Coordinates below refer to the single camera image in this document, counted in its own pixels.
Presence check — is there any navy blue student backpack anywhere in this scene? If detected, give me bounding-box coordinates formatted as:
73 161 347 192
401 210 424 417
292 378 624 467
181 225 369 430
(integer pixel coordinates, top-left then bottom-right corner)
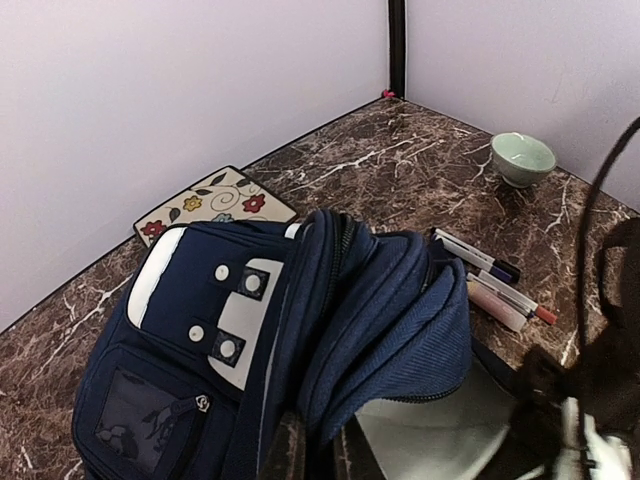
72 208 526 480

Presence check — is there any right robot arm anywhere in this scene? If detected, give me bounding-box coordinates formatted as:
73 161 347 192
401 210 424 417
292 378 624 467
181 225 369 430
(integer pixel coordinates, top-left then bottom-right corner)
479 121 639 479

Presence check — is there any floral pattern notebook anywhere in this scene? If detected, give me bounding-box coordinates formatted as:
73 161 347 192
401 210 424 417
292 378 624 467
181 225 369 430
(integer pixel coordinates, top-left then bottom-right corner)
133 166 297 246

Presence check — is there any white marker purple cap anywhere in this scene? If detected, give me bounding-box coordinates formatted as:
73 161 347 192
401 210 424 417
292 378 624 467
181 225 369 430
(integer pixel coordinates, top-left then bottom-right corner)
467 270 557 325

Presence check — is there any white marker black cap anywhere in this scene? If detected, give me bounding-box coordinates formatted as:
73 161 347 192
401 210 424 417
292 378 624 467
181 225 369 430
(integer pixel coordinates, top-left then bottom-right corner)
431 228 521 285

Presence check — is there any cream marker red tip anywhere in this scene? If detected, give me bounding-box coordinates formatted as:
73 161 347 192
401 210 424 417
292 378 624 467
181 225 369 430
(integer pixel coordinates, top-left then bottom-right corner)
467 281 526 332

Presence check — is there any green ceramic bowl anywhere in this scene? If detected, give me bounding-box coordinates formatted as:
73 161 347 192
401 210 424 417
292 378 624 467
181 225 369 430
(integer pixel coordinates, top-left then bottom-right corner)
490 132 557 188

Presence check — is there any right black frame post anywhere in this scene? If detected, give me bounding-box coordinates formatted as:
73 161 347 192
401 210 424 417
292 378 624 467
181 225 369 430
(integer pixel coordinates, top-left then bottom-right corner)
387 0 407 99

